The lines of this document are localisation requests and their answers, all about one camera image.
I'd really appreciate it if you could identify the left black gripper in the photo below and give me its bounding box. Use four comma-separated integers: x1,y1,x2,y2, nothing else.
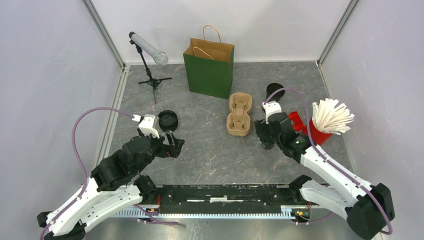
134,128,185,174

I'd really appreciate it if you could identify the green paper bag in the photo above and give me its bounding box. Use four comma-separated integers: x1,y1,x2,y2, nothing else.
183,25,235,99

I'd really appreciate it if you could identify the black paper coffee cup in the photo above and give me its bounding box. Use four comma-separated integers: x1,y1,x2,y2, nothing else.
258,137,275,150

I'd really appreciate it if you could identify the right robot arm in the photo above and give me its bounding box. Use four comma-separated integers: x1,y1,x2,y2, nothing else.
254,112,395,240

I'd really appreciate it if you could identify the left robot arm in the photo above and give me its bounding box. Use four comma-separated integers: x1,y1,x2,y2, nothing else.
37,131,185,240

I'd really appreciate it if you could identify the stack of black lids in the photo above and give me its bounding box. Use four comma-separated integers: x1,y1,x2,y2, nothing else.
158,110,179,132

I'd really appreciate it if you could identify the cardboard cup carrier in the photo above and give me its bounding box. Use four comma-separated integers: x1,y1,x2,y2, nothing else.
226,92,253,137

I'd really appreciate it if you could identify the red mug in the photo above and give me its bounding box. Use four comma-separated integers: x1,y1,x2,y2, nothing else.
287,110,334,147

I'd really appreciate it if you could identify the black tripod stand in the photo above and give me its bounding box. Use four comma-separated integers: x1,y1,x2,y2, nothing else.
129,40,172,105

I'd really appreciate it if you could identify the grey tube on stand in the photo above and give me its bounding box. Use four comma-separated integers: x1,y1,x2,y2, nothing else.
128,31,169,66

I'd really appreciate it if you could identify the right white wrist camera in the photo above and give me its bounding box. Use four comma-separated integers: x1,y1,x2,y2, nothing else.
262,100,282,124

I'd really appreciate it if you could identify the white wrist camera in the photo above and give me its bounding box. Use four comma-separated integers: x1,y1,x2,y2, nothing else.
262,100,282,124
132,114,160,139

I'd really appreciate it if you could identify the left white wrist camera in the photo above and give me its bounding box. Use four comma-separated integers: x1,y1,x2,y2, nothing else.
132,114,160,139

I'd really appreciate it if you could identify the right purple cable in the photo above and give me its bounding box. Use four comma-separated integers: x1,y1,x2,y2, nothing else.
263,87,394,236

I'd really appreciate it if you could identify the purple cable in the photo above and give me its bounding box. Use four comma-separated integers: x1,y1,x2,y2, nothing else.
39,106,181,240
263,87,394,236

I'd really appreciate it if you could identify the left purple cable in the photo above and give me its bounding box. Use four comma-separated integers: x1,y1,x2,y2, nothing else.
39,106,181,240

